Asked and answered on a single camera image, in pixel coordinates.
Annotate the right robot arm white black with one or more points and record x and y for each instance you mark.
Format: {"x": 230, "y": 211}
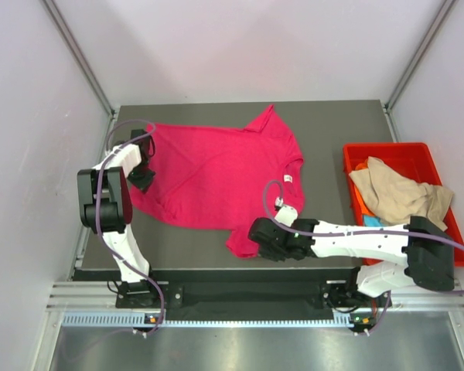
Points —
{"x": 417, "y": 253}

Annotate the aluminium frame rail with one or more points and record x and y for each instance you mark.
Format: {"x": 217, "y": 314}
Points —
{"x": 100, "y": 295}

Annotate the pink t shirt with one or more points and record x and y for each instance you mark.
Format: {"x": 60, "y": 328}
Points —
{"x": 223, "y": 178}

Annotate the beige t shirt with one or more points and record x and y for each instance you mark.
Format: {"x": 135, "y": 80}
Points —
{"x": 395, "y": 199}

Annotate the orange t shirt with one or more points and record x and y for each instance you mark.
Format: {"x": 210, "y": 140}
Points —
{"x": 363, "y": 207}

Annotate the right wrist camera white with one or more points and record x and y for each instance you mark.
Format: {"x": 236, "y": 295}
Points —
{"x": 285, "y": 214}

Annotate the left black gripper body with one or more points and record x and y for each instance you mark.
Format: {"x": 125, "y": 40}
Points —
{"x": 141, "y": 176}

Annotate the red plastic bin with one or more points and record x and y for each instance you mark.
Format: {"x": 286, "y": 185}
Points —
{"x": 411, "y": 160}

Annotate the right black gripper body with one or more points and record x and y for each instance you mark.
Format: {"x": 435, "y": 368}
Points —
{"x": 274, "y": 253}

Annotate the blue t shirt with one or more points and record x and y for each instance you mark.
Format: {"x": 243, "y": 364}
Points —
{"x": 372, "y": 221}

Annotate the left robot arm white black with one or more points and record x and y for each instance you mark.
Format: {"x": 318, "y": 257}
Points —
{"x": 106, "y": 208}

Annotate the slotted cable duct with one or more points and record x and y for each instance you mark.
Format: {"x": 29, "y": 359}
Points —
{"x": 143, "y": 320}

